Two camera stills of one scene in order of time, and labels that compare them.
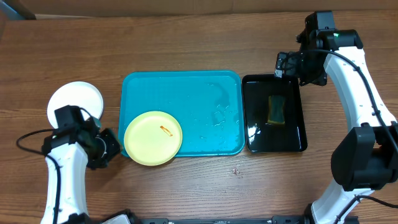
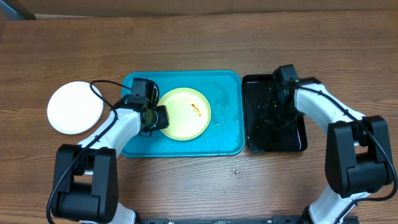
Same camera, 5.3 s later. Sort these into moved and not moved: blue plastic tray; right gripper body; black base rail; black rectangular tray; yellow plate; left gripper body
Moved: left gripper body; yellow plate; right gripper body
Not moved: black rectangular tray; black base rail; blue plastic tray
